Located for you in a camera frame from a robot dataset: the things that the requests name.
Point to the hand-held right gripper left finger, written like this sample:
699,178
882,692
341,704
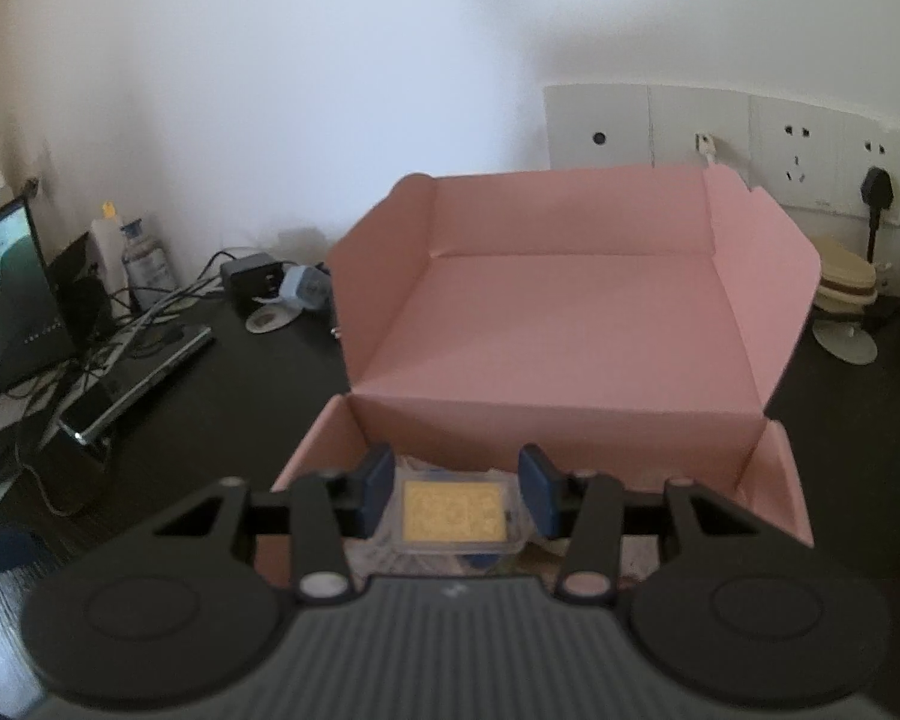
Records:
375,491

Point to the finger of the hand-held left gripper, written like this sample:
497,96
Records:
0,555

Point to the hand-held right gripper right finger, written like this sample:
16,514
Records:
540,491

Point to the clear case gold pad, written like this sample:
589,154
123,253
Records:
454,514

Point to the pink cardboard box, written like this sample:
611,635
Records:
570,330

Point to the silver round disc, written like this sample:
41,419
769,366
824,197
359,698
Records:
268,320

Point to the blue USB charger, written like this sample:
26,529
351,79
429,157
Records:
305,289

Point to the black power adapter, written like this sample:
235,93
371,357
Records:
251,281

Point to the silver slim device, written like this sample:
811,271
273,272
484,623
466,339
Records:
157,367

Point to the black laptop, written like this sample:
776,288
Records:
15,300

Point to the black speaker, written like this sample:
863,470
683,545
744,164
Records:
82,292

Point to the clear bottle blue label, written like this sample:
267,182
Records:
150,259

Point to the white lotion bottle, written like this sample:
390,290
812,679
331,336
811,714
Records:
109,247

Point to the black power plug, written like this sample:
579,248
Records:
877,187

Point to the white wall socket panel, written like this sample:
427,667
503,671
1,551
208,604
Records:
607,120

